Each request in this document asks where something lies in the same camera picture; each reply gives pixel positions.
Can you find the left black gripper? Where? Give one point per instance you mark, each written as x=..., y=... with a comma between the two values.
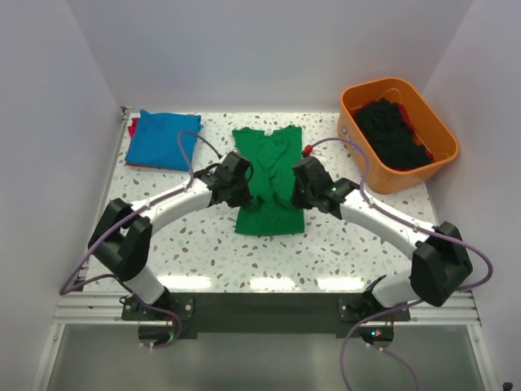
x=244, y=199

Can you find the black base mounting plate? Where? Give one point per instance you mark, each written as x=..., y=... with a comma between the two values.
x=269, y=313

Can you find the aluminium frame rail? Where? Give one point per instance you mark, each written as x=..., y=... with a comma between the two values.
x=105, y=308

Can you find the folded blue t shirt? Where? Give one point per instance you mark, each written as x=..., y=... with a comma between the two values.
x=155, y=143

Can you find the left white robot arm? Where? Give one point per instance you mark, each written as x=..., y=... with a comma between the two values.
x=122, y=237

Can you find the red garment in basket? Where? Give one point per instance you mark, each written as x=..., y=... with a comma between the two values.
x=415, y=136

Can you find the folded red t shirt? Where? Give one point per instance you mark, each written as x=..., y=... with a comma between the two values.
x=131, y=129

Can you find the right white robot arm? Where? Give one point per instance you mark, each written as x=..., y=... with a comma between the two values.
x=439, y=264

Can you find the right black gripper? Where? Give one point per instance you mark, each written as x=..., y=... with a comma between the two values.
x=295, y=199

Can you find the black t shirt in basket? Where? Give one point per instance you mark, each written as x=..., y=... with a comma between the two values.
x=382, y=125

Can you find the orange plastic basket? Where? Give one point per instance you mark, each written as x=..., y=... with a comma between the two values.
x=430, y=128

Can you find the green t shirt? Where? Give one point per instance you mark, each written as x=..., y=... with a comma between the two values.
x=272, y=155

